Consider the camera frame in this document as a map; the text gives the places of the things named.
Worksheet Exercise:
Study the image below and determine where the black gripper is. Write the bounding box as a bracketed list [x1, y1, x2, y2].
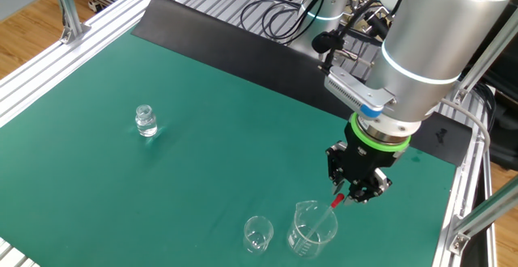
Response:
[325, 121, 408, 204]

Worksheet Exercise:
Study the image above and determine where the glass dropper with red bulb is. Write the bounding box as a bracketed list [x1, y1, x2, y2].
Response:
[301, 193, 346, 242]

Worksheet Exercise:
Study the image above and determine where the large glass beaker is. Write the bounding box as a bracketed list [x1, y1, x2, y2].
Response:
[286, 200, 339, 259]

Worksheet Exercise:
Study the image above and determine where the small glass beaker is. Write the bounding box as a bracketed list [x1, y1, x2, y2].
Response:
[243, 215, 274, 256]

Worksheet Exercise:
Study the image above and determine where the black equipment case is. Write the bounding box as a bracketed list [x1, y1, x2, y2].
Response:
[485, 0, 518, 171]

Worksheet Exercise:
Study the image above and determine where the black table mat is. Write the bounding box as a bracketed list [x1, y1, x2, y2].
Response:
[131, 0, 473, 167]

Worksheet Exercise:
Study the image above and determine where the green table mat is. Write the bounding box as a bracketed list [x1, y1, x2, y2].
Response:
[0, 28, 458, 267]

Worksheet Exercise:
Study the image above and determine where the small clear glass bottle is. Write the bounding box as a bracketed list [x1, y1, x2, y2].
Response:
[134, 104, 159, 138]

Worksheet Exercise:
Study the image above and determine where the green flange ring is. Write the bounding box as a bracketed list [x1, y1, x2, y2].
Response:
[350, 112, 412, 153]

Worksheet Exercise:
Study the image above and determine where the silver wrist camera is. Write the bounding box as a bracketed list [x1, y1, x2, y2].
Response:
[323, 66, 397, 119]

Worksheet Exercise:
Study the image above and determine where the grey cable with metal plug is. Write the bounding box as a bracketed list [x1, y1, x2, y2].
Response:
[439, 96, 491, 155]

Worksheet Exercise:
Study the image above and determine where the aluminium frame post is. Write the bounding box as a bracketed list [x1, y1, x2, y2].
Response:
[452, 7, 518, 104]
[48, 0, 92, 45]
[447, 188, 518, 256]

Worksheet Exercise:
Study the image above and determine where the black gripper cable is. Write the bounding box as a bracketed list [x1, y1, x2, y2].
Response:
[311, 0, 408, 74]

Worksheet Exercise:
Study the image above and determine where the black base cable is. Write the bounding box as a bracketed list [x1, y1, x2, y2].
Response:
[240, 0, 325, 44]

